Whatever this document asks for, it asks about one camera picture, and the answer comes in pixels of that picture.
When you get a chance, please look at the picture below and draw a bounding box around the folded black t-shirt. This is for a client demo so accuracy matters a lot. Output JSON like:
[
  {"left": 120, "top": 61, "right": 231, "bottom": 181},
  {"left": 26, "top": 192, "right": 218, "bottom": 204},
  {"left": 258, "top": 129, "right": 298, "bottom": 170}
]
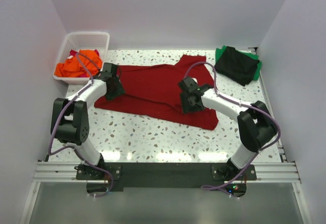
[{"left": 213, "top": 46, "right": 260, "bottom": 87}]

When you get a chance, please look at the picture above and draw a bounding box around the folded green t-shirt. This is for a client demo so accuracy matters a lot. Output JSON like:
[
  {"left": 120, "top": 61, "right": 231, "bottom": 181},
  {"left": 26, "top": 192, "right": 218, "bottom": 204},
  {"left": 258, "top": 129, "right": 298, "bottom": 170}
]
[{"left": 215, "top": 45, "right": 263, "bottom": 81}]

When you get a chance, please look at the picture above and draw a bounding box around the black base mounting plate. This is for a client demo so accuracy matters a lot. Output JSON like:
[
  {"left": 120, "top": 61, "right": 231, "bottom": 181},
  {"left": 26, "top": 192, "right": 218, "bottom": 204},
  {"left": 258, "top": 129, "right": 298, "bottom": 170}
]
[{"left": 75, "top": 161, "right": 258, "bottom": 193}]

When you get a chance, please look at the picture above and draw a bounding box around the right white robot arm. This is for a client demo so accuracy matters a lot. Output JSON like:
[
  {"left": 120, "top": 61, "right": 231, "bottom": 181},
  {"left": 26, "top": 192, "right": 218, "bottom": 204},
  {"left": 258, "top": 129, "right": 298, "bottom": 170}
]
[{"left": 178, "top": 77, "right": 279, "bottom": 171}]

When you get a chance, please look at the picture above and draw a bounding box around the orange t-shirt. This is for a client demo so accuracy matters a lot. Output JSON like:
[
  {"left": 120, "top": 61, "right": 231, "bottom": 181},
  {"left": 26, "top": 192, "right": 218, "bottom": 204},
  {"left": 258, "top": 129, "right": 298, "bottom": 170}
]
[{"left": 54, "top": 56, "right": 103, "bottom": 78}]

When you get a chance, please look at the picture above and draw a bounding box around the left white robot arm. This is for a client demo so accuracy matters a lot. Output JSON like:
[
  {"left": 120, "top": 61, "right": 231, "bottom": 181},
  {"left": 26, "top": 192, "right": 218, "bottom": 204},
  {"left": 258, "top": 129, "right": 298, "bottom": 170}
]
[{"left": 48, "top": 63, "right": 125, "bottom": 168}]

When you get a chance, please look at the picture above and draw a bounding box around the dark red t-shirt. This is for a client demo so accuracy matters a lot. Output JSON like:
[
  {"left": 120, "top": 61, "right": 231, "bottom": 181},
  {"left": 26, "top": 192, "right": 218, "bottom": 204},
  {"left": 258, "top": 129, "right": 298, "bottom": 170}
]
[{"left": 94, "top": 54, "right": 219, "bottom": 130}]

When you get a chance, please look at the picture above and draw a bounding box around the aluminium extrusion rail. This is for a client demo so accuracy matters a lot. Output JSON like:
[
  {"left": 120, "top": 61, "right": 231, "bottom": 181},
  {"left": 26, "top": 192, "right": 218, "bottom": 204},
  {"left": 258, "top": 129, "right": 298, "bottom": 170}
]
[{"left": 32, "top": 161, "right": 300, "bottom": 183}]

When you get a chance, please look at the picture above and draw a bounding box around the white plastic laundry basket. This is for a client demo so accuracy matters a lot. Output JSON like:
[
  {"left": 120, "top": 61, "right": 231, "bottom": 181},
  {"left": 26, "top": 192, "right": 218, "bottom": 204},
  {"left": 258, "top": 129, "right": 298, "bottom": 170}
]
[{"left": 53, "top": 31, "right": 110, "bottom": 85}]

